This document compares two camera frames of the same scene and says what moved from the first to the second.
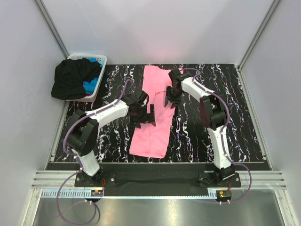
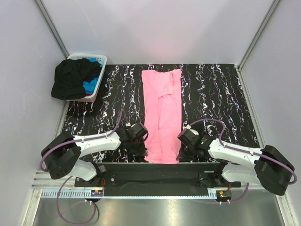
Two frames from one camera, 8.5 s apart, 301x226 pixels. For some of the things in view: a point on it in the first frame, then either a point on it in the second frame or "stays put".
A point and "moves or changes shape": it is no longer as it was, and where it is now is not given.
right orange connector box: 224,195 stays put
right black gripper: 169,98 → 182,157
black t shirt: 69,76 stays put
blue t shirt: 90,86 stays put
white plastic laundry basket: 101,57 stays put
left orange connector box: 98,193 stays put
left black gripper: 147,117 → 140,152
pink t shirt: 151,141 moves or changes shape
